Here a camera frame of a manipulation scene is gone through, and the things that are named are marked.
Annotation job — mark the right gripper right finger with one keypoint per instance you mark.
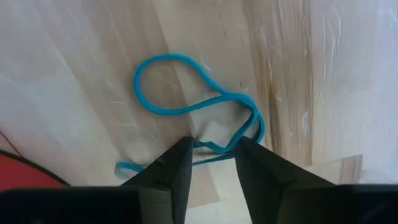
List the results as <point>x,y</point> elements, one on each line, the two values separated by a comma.
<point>273,186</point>

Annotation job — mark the red desk lamp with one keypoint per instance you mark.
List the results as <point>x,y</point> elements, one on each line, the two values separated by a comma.
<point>18,174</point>

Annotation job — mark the teal rubber band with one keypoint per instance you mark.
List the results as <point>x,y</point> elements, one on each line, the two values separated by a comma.
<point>138,84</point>

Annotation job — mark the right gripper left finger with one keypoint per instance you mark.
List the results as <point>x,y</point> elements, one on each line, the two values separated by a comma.
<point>155,186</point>

